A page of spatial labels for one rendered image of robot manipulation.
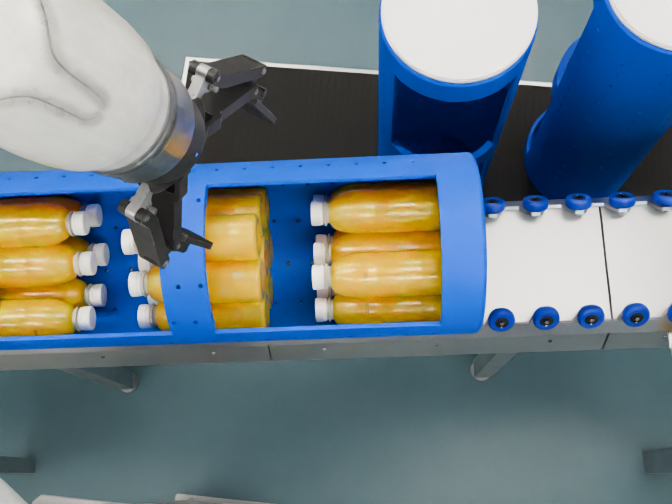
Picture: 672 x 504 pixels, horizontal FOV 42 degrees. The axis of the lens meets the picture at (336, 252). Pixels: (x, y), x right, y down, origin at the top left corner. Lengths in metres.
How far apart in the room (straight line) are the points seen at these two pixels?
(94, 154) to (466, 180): 0.82
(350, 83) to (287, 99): 0.19
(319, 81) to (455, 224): 1.35
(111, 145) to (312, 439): 1.95
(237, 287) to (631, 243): 0.71
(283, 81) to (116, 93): 2.04
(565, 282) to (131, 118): 1.14
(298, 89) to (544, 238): 1.14
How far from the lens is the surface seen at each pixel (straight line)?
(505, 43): 1.60
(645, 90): 1.79
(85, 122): 0.51
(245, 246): 1.30
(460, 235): 1.25
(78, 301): 1.52
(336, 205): 1.36
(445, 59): 1.57
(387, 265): 1.32
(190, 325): 1.32
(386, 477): 2.43
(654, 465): 2.44
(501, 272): 1.56
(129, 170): 0.61
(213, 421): 2.48
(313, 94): 2.52
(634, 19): 1.66
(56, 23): 0.48
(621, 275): 1.60
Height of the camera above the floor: 2.43
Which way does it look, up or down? 75 degrees down
